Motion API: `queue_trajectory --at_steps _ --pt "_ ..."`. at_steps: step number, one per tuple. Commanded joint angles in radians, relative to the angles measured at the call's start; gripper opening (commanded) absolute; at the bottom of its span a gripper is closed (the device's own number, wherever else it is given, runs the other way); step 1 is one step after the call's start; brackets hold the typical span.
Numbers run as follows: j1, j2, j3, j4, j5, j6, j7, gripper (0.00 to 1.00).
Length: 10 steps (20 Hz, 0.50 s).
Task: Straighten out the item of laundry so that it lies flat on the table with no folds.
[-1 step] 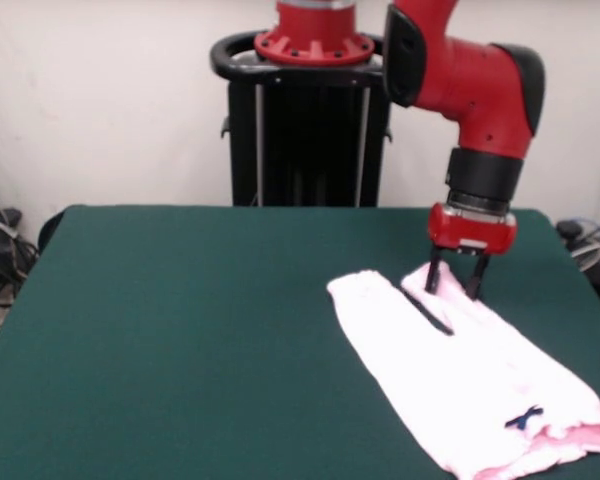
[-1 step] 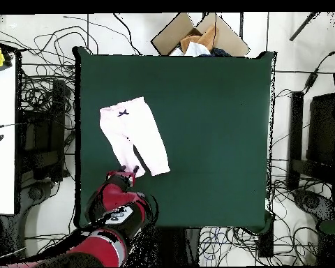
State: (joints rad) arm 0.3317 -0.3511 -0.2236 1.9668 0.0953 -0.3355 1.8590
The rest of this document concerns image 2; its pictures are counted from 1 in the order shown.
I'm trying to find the black flat monitor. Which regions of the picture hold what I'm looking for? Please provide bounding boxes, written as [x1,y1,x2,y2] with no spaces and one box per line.
[306,92,335,168]

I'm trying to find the black power adapter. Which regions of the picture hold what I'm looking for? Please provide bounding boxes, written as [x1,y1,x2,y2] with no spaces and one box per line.
[304,70,320,88]

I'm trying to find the white cloth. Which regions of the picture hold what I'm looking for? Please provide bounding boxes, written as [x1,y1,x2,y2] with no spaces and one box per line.
[170,41,212,57]

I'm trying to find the dark thin pole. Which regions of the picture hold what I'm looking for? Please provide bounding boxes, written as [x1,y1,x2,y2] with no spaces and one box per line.
[289,11,318,42]

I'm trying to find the white side table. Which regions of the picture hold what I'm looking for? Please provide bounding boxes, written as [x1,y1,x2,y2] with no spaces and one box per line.
[0,52,17,216]

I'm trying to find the black cable tangle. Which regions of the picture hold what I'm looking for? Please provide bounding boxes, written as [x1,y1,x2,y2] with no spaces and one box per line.
[17,13,79,118]
[267,156,335,266]

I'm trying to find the open cardboard box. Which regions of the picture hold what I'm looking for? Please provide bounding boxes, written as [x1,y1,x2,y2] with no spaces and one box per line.
[150,12,251,57]

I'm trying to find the grey round stand base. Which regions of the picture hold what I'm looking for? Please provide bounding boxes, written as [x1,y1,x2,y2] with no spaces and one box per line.
[22,181,55,209]

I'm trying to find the dark blue cloth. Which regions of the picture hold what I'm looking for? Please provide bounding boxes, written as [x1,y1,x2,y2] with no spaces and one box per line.
[199,47,232,58]

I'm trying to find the black long bar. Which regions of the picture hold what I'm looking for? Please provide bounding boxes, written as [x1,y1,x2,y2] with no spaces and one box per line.
[286,91,304,191]

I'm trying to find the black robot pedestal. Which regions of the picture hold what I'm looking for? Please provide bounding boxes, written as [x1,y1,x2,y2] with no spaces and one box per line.
[153,227,202,267]

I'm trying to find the pink baby pants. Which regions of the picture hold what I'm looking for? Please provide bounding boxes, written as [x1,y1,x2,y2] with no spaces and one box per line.
[98,96,172,179]

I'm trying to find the dark green table cloth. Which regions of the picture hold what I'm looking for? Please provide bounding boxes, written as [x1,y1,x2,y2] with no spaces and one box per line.
[73,46,277,234]

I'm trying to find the orange cloth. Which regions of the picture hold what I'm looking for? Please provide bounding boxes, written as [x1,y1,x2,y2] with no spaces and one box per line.
[179,24,219,52]

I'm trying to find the black equipment rack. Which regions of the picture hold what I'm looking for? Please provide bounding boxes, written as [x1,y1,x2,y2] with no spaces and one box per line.
[18,79,68,182]

